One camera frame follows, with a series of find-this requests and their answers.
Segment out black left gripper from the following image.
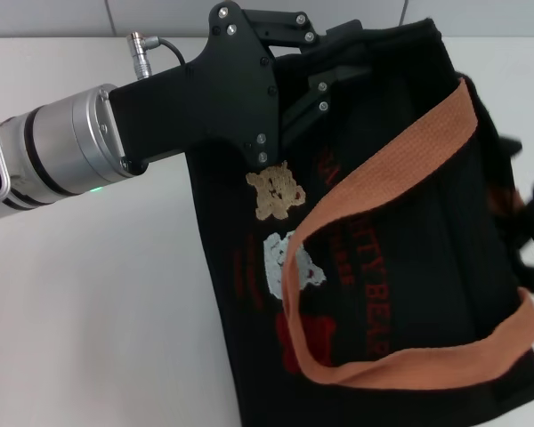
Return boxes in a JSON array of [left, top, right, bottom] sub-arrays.
[[109, 2, 370, 173]]

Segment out black food bag orange handles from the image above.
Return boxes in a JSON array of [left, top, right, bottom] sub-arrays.
[[186, 17, 534, 427]]

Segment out grey cable with metal connector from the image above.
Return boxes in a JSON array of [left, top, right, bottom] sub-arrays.
[[125, 31, 187, 81]]

